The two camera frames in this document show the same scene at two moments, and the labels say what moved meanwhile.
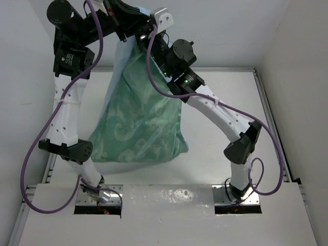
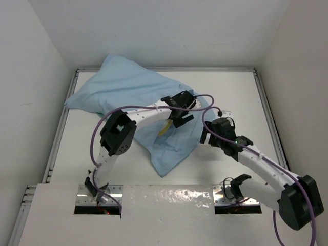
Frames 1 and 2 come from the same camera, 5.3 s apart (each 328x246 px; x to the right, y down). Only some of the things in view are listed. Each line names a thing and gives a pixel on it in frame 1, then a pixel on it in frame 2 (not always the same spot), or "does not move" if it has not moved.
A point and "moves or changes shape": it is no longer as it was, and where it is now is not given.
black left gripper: (124, 19) → (183, 117)
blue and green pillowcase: (139, 123) moves or changes shape
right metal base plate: (223, 196) does not move
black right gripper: (143, 40) → (203, 136)
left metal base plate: (82, 199) does not move
